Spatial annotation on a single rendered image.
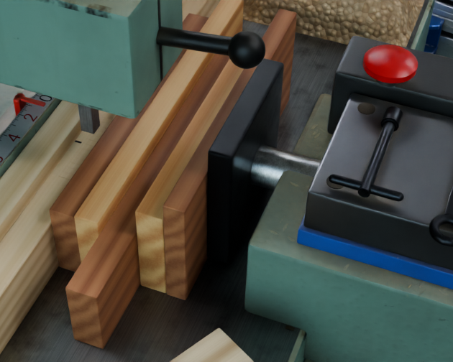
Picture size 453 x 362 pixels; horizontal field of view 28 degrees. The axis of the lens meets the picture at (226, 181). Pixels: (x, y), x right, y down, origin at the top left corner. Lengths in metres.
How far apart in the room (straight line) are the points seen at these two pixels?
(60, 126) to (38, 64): 0.08
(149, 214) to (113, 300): 0.05
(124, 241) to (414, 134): 0.17
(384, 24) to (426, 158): 0.25
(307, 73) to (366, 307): 0.25
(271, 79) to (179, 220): 0.11
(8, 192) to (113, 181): 0.06
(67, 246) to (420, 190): 0.21
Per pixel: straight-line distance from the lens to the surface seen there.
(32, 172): 0.55
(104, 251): 0.50
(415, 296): 0.48
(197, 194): 0.49
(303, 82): 0.68
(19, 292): 0.52
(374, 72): 0.50
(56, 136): 0.57
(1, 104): 0.83
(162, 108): 0.57
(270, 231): 0.49
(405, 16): 0.74
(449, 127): 0.51
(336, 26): 0.72
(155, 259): 0.52
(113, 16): 0.46
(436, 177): 0.48
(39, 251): 0.53
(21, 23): 0.49
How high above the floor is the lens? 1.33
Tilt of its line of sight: 46 degrees down
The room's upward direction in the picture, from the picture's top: 2 degrees clockwise
